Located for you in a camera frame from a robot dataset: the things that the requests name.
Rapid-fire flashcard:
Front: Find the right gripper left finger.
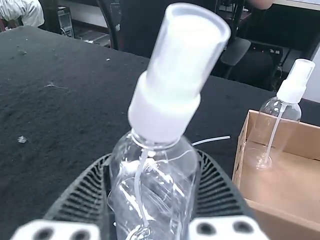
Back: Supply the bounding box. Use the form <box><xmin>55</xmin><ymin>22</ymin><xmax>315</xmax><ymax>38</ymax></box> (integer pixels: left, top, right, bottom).
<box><xmin>10</xmin><ymin>152</ymin><xmax>114</xmax><ymax>240</ymax></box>

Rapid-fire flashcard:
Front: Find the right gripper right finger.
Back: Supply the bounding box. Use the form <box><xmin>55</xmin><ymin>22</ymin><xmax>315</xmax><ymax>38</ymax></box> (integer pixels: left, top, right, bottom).
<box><xmin>187</xmin><ymin>147</ymin><xmax>271</xmax><ymax>240</ymax></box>

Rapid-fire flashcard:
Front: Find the clear plastic bottle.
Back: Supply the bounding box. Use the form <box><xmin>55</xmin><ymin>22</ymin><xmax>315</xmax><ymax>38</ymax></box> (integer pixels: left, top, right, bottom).
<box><xmin>247</xmin><ymin>95</ymin><xmax>302</xmax><ymax>171</ymax></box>
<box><xmin>107</xmin><ymin>129</ymin><xmax>199</xmax><ymax>240</ymax></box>

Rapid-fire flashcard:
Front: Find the white spray top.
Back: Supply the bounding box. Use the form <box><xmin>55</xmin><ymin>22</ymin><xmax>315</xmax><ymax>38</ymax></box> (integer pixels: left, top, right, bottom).
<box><xmin>276</xmin><ymin>58</ymin><xmax>316</xmax><ymax>104</ymax></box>
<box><xmin>127</xmin><ymin>2</ymin><xmax>232</xmax><ymax>144</ymax></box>

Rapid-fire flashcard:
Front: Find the cardboard box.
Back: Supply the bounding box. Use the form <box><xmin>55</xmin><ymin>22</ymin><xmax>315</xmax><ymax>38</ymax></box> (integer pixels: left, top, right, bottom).
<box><xmin>231</xmin><ymin>108</ymin><xmax>320</xmax><ymax>240</ymax></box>

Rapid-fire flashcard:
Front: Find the thin white dip tube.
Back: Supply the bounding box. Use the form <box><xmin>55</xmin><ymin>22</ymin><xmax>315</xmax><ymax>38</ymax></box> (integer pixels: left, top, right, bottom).
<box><xmin>191</xmin><ymin>135</ymin><xmax>231</xmax><ymax>147</ymax></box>

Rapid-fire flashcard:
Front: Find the black office chair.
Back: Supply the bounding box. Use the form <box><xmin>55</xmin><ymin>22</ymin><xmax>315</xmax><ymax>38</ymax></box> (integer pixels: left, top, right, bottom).
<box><xmin>107</xmin><ymin>0</ymin><xmax>276</xmax><ymax>88</ymax></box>

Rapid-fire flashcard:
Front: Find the person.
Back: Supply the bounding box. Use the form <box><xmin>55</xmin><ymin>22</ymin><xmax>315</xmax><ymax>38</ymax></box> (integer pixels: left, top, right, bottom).
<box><xmin>0</xmin><ymin>0</ymin><xmax>45</xmax><ymax>32</ymax></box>

